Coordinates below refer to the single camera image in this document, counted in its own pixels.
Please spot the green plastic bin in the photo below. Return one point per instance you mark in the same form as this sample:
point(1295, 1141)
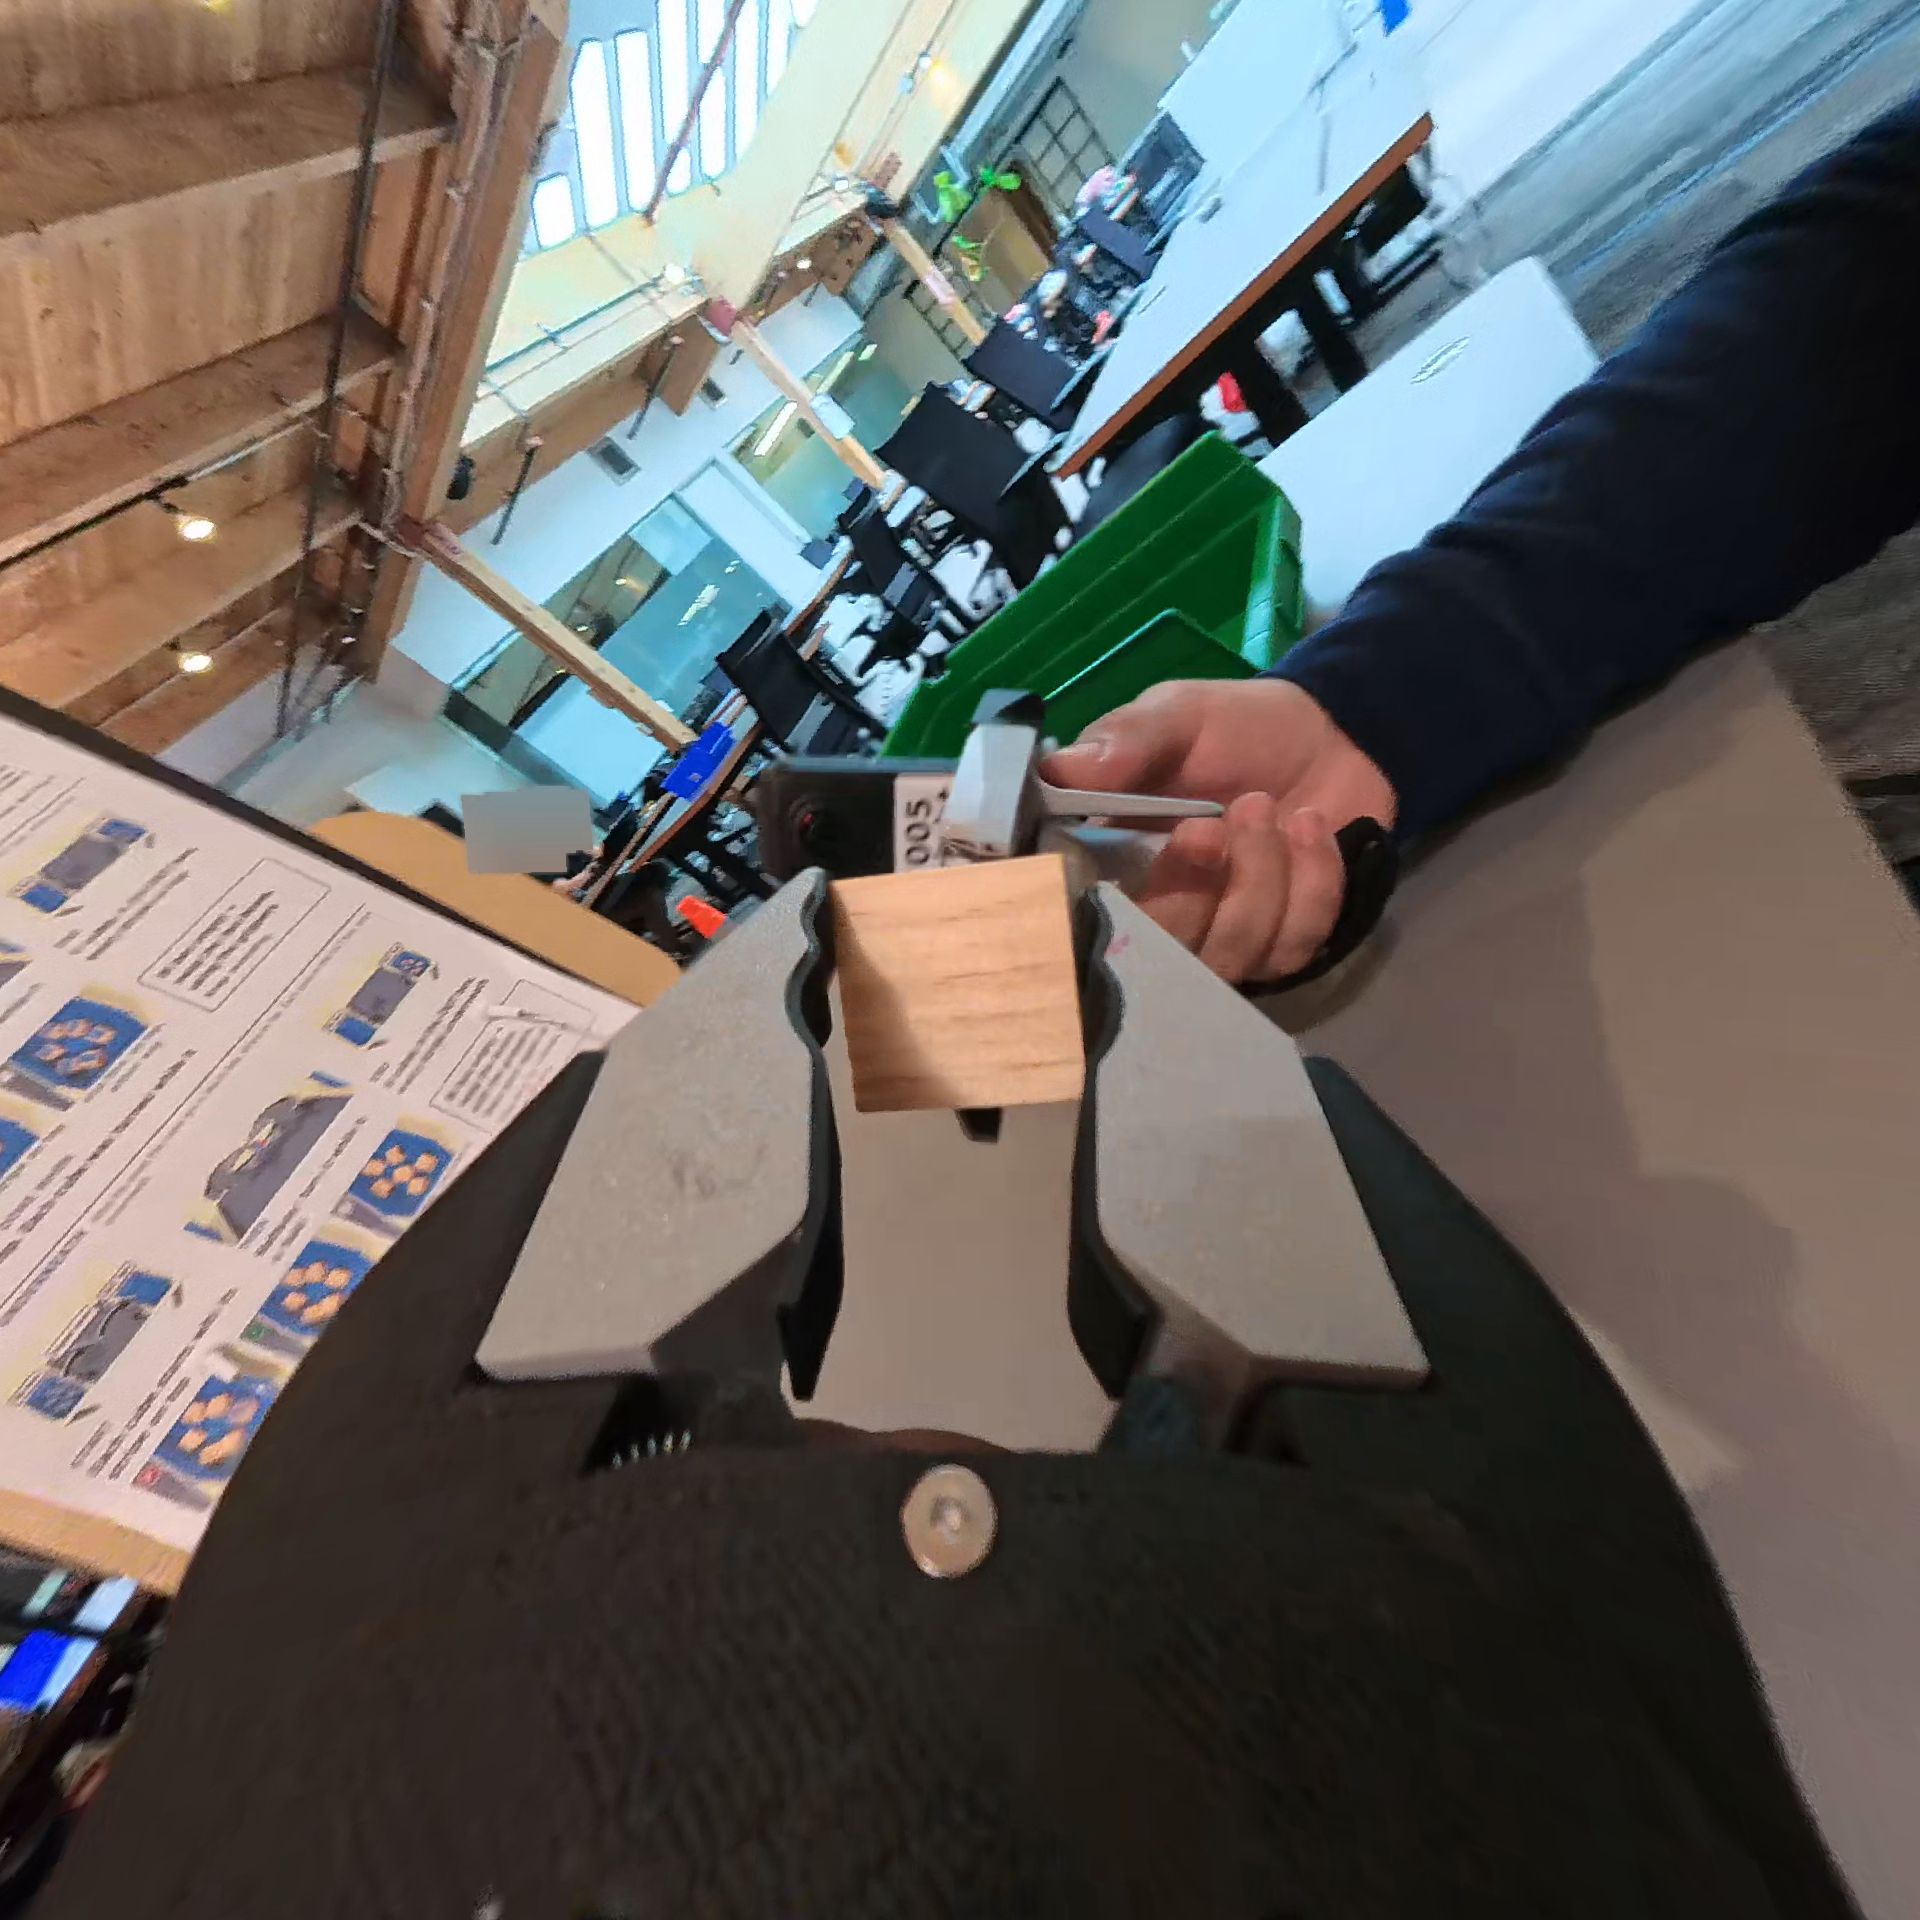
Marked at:
point(1142, 599)

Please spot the person's right hand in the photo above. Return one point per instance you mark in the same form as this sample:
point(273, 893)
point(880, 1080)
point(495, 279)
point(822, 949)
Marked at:
point(1276, 751)

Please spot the ceiling spotlight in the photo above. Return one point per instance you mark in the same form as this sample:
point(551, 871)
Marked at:
point(193, 661)
point(195, 525)

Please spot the low white cabinet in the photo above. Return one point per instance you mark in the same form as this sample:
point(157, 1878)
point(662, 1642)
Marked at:
point(1424, 421)

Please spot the printed instruction sheet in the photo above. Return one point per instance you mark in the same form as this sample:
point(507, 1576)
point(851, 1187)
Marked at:
point(224, 1051)

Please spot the orange traffic cone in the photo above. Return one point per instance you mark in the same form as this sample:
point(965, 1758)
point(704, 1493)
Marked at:
point(694, 915)

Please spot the wooden cube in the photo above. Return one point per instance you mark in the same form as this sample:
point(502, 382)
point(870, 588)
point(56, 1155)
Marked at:
point(960, 974)

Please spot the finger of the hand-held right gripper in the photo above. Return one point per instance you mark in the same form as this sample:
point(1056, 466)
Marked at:
point(997, 797)
point(979, 1125)

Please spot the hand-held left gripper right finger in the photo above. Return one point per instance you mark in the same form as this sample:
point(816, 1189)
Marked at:
point(1260, 1202)

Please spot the white table with wooden edge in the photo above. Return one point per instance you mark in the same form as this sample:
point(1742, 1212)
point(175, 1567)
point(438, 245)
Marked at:
point(1276, 196)

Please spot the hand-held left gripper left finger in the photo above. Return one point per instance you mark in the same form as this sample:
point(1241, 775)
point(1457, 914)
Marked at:
point(662, 1202)

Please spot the instruction sheet on stand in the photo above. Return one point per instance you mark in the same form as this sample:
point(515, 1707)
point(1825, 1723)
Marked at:
point(511, 902)

